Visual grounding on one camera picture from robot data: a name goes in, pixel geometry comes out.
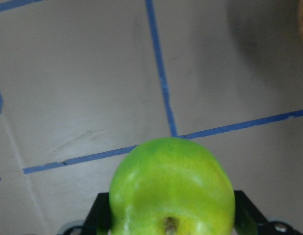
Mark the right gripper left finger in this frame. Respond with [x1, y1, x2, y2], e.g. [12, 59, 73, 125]
[81, 192, 112, 235]

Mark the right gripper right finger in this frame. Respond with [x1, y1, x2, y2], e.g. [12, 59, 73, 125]
[234, 190, 267, 235]

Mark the green apple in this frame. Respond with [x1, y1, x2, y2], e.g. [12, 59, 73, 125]
[109, 138, 235, 235]

